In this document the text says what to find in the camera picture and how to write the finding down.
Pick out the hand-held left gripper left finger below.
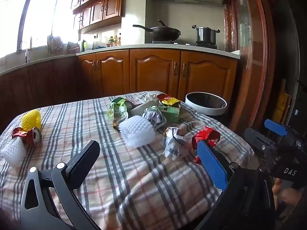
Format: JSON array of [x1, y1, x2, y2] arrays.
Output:
[[20, 140, 101, 230]]

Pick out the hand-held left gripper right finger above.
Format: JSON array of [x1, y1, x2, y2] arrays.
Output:
[[192, 140, 276, 230]]

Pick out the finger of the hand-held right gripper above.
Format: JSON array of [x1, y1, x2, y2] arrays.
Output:
[[264, 119, 288, 137], [243, 127, 285, 159]]

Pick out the red plastic wrapper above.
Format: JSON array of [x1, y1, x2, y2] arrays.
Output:
[[191, 126, 221, 164]]

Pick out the white bin with black liner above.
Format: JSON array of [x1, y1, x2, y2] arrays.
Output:
[[185, 92, 228, 122]]

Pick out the green carton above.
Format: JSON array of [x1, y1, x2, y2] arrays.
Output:
[[158, 105, 180, 123]]

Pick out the large white foam net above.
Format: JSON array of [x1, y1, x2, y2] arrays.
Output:
[[119, 115, 156, 148]]

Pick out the person's right hand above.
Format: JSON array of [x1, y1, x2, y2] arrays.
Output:
[[272, 178, 303, 212]]

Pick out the crumpled white wrapper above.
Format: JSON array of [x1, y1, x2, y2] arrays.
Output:
[[163, 126, 190, 159]]

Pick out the plaid tablecloth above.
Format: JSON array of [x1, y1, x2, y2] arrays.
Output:
[[0, 90, 255, 230]]

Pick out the crushed red can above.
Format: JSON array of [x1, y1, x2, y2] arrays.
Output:
[[12, 126, 43, 146]]

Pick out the green snack bag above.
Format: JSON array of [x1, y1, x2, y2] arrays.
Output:
[[107, 97, 130, 133]]

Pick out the yellow foam fruit net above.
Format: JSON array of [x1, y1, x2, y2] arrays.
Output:
[[21, 109, 42, 131]]

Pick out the small white foam net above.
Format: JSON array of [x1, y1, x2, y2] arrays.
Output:
[[0, 139, 27, 168]]

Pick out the crumpled silver paper ball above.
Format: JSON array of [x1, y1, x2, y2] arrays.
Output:
[[142, 106, 167, 131]]

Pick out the red and yellow snack wrapper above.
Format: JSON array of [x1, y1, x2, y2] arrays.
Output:
[[156, 93, 181, 108]]

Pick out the white rectangular tray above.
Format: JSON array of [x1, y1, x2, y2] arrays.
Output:
[[130, 99, 161, 118]]

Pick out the red and white packet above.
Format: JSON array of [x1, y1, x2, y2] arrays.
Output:
[[126, 97, 144, 107]]

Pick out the wooden base cabinet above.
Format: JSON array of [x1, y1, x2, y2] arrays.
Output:
[[0, 49, 238, 135]]

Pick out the steel cooking pot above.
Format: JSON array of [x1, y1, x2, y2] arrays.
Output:
[[191, 25, 220, 44]]

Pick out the utensil rack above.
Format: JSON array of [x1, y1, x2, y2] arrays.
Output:
[[47, 35, 77, 54]]

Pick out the gas stove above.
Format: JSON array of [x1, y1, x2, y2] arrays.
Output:
[[152, 39, 217, 49]]

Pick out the kitchen faucet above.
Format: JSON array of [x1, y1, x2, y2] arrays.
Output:
[[19, 41, 30, 64]]

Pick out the white kitchen countertop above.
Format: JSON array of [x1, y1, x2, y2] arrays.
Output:
[[0, 44, 241, 76]]

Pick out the black wok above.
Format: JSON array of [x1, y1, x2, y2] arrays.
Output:
[[133, 20, 181, 42]]

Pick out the kitchen window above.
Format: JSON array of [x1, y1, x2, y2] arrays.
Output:
[[0, 0, 79, 58]]

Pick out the wooden door frame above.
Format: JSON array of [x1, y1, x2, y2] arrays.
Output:
[[225, 0, 276, 135]]

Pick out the wooden wall cabinet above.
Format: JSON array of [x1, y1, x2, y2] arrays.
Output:
[[69, 0, 141, 34]]

